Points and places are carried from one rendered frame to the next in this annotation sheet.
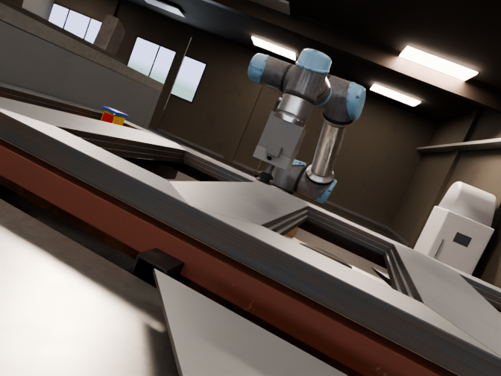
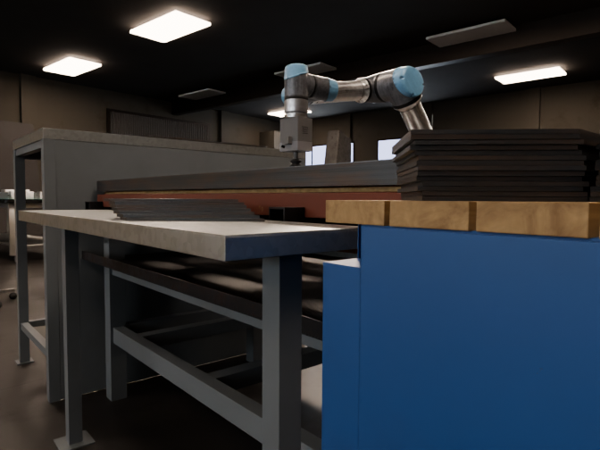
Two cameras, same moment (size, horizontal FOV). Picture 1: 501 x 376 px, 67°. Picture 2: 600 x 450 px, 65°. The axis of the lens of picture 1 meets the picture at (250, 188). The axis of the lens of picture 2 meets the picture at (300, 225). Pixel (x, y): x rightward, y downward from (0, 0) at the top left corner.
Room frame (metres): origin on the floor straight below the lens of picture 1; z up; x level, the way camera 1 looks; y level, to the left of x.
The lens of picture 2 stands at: (-0.34, -0.90, 0.79)
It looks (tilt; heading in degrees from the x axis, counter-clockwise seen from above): 3 degrees down; 35
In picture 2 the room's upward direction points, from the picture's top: straight up
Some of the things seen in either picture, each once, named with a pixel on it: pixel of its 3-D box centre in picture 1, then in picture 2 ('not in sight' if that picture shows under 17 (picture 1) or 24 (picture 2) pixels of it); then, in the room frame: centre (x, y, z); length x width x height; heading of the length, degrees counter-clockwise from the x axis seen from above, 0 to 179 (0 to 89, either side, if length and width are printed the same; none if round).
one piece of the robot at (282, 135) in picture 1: (279, 139); (292, 132); (0.89, -0.02, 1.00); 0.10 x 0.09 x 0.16; 168
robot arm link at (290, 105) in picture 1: (293, 108); (295, 108); (0.90, -0.02, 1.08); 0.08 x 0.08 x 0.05
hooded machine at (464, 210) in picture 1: (453, 234); not in sight; (5.99, -3.21, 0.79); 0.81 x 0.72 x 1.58; 174
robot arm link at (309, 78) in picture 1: (308, 77); (296, 83); (0.90, -0.02, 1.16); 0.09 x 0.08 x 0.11; 162
